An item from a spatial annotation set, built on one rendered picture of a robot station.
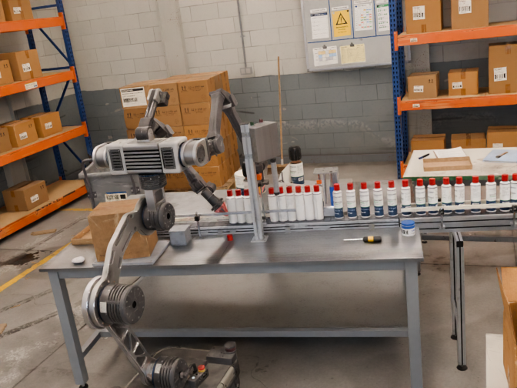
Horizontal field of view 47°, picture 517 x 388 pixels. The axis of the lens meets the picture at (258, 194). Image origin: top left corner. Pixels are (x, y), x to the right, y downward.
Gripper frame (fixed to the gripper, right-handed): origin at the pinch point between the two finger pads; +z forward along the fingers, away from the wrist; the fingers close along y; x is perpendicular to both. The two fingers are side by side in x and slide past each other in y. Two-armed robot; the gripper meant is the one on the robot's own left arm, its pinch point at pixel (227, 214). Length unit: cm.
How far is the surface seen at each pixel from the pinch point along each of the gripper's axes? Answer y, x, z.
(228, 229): -5.9, 3.4, 6.8
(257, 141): -17, -50, -21
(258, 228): -17.5, -16.2, 15.3
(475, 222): -9, -106, 90
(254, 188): -16.7, -30.6, -3.5
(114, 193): 176, 150, -60
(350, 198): -4, -63, 38
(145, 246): -39, 31, -22
